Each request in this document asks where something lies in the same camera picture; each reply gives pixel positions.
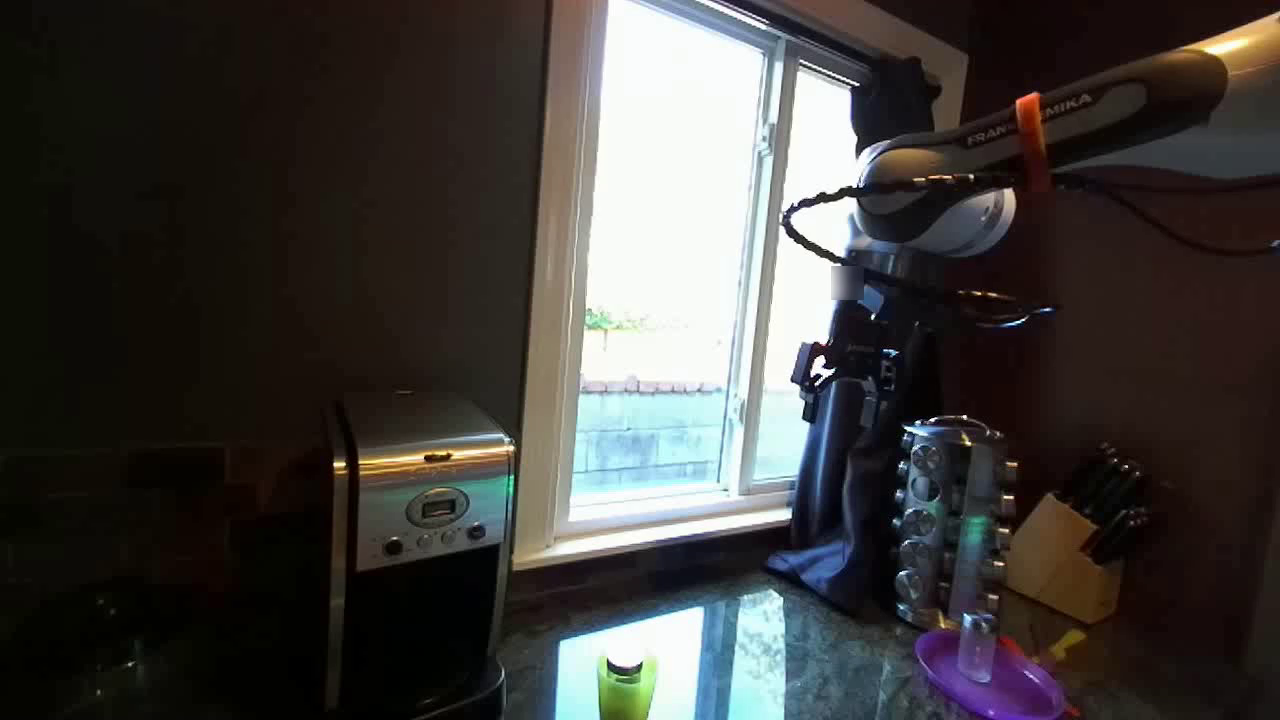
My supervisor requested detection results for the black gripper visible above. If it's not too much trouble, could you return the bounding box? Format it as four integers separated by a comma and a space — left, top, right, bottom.
790, 256, 938, 429

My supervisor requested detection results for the metal revolving spice rack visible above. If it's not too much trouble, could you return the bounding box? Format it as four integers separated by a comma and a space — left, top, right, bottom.
888, 413, 1023, 633

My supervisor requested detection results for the green translucent plastic cup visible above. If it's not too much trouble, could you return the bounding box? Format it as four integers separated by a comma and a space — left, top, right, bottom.
593, 647, 660, 720

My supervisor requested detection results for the dark blue curtain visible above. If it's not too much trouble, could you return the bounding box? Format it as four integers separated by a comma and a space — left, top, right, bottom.
765, 263, 938, 621

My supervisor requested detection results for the white framed window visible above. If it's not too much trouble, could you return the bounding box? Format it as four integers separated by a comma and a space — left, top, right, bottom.
509, 0, 971, 572

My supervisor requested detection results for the wooden knife block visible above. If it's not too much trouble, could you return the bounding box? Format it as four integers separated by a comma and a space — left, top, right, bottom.
1004, 489, 1128, 629

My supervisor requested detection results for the clear empty glass jar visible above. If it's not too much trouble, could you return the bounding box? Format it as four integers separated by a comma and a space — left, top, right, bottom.
956, 603, 1004, 690

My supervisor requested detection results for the yellow plastic utensil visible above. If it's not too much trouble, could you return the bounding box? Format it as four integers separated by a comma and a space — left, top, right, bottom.
1044, 624, 1090, 665

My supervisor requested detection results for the purple plastic plate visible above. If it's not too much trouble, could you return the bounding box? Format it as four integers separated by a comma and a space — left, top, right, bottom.
911, 624, 1073, 720

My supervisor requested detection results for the silver black coffee maker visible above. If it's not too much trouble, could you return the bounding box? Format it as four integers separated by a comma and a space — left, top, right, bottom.
319, 390, 521, 720

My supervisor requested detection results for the black knife handle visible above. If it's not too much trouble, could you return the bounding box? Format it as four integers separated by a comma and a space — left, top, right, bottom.
1082, 496, 1161, 565
1059, 445, 1137, 528

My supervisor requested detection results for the orange strap on arm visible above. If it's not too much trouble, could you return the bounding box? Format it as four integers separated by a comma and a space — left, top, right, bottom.
1006, 87, 1059, 193

